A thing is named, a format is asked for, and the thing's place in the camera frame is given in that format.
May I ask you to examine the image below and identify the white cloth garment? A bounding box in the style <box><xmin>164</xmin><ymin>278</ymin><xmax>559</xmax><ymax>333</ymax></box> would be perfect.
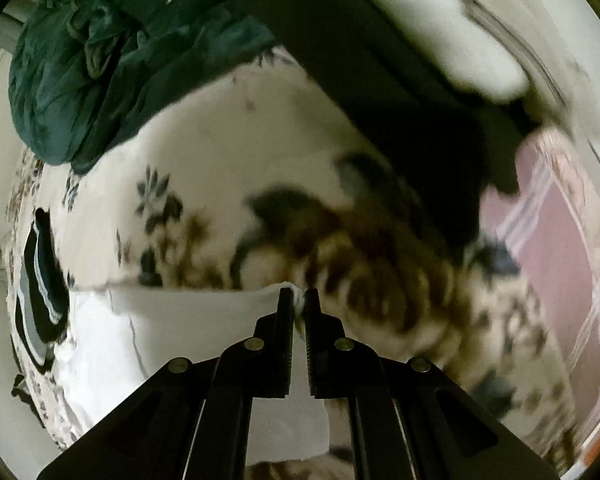
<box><xmin>54</xmin><ymin>284</ymin><xmax>329</xmax><ymax>465</ymax></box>

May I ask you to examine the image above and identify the floral fleece blanket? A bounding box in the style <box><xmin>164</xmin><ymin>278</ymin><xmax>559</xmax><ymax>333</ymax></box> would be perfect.
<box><xmin>4</xmin><ymin>49</ymin><xmax>577</xmax><ymax>472</ymax></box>

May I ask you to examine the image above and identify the black grey white folded garment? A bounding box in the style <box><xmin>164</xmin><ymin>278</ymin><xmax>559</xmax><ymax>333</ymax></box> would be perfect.
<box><xmin>16</xmin><ymin>266</ymin><xmax>56</xmax><ymax>374</ymax></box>

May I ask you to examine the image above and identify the pink plaid cloth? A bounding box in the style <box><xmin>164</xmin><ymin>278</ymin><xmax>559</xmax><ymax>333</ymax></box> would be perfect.
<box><xmin>480</xmin><ymin>128</ymin><xmax>600</xmax><ymax>448</ymax></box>

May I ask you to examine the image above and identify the dark green garment pile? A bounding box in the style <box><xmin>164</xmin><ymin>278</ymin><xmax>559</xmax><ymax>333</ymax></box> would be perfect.
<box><xmin>8</xmin><ymin>0</ymin><xmax>275</xmax><ymax>174</ymax></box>

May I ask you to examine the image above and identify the white pillow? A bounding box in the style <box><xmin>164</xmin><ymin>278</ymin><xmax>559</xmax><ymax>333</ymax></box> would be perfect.
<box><xmin>373</xmin><ymin>0</ymin><xmax>529</xmax><ymax>104</ymax></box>

